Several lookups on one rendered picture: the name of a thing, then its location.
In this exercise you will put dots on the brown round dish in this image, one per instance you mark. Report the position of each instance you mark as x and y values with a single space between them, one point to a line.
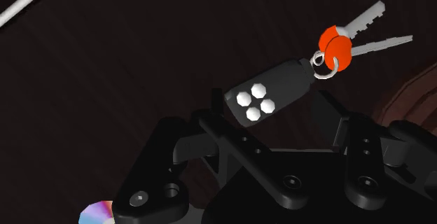
415 95

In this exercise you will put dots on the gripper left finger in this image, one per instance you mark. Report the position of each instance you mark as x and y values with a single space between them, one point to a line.
150 168

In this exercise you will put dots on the black key fob with keys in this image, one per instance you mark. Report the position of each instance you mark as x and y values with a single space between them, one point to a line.
283 83

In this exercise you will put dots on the shiny compact disc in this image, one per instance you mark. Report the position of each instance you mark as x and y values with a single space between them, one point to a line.
97 213

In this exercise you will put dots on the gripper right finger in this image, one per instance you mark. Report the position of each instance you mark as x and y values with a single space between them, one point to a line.
364 162

